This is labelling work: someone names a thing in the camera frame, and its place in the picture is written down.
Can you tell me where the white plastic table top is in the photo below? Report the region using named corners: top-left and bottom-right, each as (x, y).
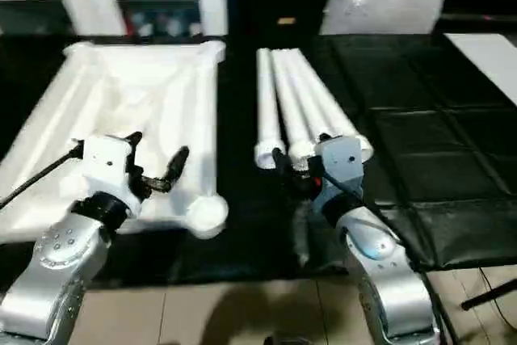
top-left (0, 40), bottom-right (230, 241)

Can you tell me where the white plastic table leg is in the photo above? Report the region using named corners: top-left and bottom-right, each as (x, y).
top-left (269, 48), bottom-right (314, 170)
top-left (254, 48), bottom-right (286, 170)
top-left (291, 48), bottom-right (373, 160)
top-left (282, 48), bottom-right (344, 148)

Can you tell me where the black padded work mat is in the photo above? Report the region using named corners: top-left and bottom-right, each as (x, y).
top-left (0, 32), bottom-right (517, 288)

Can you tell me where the white flat board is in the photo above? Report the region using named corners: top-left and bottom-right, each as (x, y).
top-left (443, 32), bottom-right (517, 107)

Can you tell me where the black metal stand foot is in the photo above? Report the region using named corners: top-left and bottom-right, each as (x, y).
top-left (461, 276), bottom-right (517, 310)

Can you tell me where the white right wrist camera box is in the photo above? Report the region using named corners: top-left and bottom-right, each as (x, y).
top-left (311, 133), bottom-right (365, 203)

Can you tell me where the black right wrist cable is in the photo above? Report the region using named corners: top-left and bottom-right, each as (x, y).
top-left (321, 166), bottom-right (460, 345)

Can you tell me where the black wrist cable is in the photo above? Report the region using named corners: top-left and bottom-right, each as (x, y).
top-left (0, 146), bottom-right (84, 211)
top-left (321, 166), bottom-right (460, 345)

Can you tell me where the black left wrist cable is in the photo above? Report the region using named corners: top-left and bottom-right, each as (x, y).
top-left (0, 146), bottom-right (84, 211)

